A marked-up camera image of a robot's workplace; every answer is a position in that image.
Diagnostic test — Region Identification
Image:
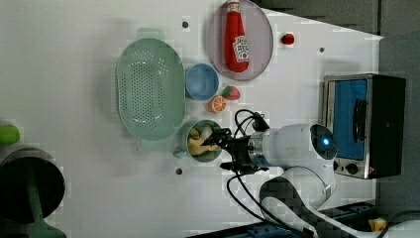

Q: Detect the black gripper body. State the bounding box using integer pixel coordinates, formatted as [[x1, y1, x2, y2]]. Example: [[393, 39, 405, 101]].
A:
[[220, 137, 268, 175]]

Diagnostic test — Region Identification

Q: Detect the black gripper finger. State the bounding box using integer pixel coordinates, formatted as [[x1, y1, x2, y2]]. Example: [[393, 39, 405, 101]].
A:
[[202, 128, 232, 147]]

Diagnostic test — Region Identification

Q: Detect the peeled yellow toy banana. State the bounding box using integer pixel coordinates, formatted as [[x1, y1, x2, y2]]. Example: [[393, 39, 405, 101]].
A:
[[187, 125, 218, 156]]

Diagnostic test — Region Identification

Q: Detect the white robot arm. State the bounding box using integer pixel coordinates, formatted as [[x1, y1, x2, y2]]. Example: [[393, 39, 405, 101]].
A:
[[203, 124, 419, 238]]

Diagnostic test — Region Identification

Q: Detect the green mug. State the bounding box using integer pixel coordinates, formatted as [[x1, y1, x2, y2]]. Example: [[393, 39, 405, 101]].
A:
[[172, 120, 222, 163]]

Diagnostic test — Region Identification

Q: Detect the orange slice toy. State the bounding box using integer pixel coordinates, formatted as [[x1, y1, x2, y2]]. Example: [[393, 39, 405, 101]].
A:
[[207, 95, 227, 113]]

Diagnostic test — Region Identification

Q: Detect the red toy strawberry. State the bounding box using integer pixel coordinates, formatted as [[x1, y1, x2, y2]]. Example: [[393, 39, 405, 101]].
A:
[[222, 85, 241, 100]]

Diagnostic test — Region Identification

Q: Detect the blue cup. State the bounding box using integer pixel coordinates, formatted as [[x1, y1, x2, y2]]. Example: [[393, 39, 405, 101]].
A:
[[185, 63, 219, 101]]

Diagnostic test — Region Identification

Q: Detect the red ketchup bottle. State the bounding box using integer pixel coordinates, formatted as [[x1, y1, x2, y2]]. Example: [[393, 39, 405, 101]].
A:
[[224, 0, 250, 72]]

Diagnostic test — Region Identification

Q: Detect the green plastic colander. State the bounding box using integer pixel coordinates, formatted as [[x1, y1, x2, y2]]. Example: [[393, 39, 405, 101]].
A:
[[115, 28, 185, 141]]

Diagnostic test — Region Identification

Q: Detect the round grey plate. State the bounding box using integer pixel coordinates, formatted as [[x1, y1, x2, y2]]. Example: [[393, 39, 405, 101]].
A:
[[207, 0, 273, 81]]

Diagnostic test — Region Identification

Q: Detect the small red toy fruit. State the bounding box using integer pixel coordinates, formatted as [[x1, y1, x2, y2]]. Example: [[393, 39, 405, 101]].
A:
[[281, 34, 295, 46]]

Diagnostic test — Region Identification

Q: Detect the silver toaster oven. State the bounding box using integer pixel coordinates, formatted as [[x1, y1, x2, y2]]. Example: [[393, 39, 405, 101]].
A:
[[323, 73, 406, 179]]

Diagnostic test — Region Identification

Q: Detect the dark round container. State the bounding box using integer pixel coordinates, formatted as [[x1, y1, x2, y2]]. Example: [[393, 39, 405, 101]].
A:
[[0, 148, 65, 224]]

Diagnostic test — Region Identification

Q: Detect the green toy object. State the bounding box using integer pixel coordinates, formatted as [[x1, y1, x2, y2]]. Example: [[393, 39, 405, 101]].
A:
[[0, 125, 20, 145]]

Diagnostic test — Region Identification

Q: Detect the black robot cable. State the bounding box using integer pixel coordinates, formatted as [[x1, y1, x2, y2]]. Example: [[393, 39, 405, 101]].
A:
[[226, 109, 318, 238]]

